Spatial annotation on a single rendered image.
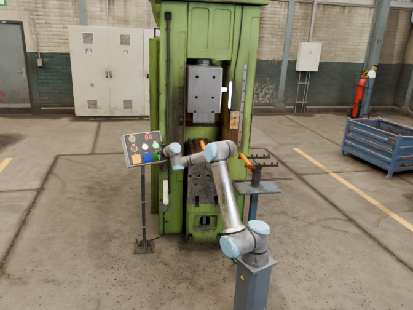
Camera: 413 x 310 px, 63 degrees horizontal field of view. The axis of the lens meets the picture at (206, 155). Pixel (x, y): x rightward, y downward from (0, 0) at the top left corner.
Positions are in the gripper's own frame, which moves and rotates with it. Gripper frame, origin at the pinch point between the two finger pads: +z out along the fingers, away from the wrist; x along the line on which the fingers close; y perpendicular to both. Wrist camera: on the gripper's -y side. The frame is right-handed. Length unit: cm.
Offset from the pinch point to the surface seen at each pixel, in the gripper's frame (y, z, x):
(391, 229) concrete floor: 133, -25, 254
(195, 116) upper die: -27.1, -13.4, 37.6
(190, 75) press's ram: -60, -30, 32
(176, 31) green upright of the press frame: -100, -32, 27
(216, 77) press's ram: -54, -37, 53
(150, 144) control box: -10.5, 3.0, -4.6
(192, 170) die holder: 19.2, 7.9, 33.5
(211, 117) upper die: -23, -18, 50
